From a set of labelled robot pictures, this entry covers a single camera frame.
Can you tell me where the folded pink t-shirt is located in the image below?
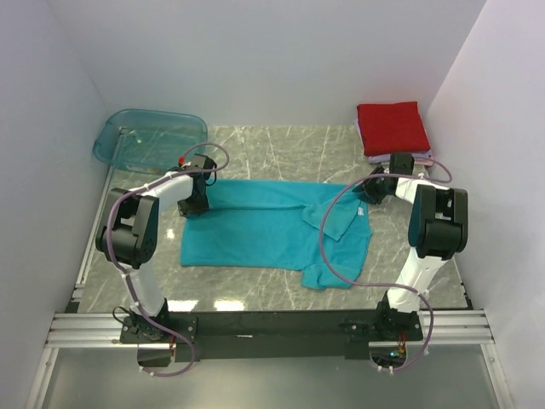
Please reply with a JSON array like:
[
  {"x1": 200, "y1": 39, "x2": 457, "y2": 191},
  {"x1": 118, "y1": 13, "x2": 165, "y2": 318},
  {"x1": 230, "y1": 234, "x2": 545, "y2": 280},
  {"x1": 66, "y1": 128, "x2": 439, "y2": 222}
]
[{"x1": 414, "y1": 155, "x2": 433, "y2": 167}]

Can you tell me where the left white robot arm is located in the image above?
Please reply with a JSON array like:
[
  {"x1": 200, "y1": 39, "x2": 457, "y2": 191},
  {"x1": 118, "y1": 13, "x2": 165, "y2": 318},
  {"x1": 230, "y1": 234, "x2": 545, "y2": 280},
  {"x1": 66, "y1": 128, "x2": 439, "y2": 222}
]
[{"x1": 95, "y1": 153, "x2": 217, "y2": 343}]

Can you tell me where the folded lavender t-shirt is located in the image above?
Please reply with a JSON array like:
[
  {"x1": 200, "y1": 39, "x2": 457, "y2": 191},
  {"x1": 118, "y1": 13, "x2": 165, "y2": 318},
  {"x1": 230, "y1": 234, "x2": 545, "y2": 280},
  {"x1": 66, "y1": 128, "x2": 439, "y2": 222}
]
[{"x1": 353, "y1": 119, "x2": 433, "y2": 164}]

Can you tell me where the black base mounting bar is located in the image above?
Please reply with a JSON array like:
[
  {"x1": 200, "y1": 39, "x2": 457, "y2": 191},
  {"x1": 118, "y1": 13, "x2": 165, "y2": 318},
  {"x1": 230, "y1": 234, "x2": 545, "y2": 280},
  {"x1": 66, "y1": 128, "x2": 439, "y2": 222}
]
[{"x1": 120, "y1": 309, "x2": 423, "y2": 362}]

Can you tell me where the aluminium rail frame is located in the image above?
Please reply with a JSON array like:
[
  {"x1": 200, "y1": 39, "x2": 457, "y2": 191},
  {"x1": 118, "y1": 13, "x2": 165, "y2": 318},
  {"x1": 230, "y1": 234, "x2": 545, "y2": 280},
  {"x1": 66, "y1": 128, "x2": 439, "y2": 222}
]
[{"x1": 25, "y1": 310, "x2": 515, "y2": 408}]

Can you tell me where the folded red t-shirt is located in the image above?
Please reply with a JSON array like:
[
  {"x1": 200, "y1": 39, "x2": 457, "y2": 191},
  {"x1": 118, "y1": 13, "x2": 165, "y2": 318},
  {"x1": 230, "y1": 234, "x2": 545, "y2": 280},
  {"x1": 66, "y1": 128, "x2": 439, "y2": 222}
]
[{"x1": 357, "y1": 101, "x2": 431, "y2": 156}]

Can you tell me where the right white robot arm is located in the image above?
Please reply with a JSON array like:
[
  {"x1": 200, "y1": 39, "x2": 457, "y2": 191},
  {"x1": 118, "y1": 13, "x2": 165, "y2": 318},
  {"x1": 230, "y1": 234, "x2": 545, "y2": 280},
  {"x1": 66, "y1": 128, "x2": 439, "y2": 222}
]
[{"x1": 353, "y1": 153, "x2": 468, "y2": 340}]

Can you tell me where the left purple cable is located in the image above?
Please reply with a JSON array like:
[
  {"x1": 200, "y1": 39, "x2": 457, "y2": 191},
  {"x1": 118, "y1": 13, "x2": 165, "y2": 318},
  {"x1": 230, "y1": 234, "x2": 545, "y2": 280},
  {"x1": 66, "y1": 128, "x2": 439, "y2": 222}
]
[{"x1": 108, "y1": 142, "x2": 231, "y2": 378}]

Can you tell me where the purple cable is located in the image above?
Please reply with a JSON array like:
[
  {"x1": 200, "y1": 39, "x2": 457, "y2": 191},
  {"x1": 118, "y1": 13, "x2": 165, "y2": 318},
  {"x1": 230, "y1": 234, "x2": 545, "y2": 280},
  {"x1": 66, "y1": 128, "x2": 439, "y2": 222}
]
[
  {"x1": 108, "y1": 142, "x2": 231, "y2": 378},
  {"x1": 318, "y1": 159, "x2": 453, "y2": 374}
]

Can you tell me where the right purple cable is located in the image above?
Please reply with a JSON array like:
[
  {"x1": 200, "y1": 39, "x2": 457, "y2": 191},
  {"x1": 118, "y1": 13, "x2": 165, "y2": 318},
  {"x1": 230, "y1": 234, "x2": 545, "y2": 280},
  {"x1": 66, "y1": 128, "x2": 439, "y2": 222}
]
[{"x1": 318, "y1": 159, "x2": 453, "y2": 374}]

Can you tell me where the teal t-shirt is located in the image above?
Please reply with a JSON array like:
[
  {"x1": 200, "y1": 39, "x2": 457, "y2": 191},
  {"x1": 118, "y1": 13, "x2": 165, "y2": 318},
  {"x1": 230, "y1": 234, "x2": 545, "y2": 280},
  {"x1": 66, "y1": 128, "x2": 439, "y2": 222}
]
[{"x1": 181, "y1": 180, "x2": 372, "y2": 290}]

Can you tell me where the teal transparent plastic basin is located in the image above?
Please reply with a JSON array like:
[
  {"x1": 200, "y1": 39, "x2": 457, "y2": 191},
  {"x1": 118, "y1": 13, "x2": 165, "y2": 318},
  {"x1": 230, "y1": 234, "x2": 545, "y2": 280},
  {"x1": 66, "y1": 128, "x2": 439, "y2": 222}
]
[{"x1": 93, "y1": 109, "x2": 208, "y2": 175}]

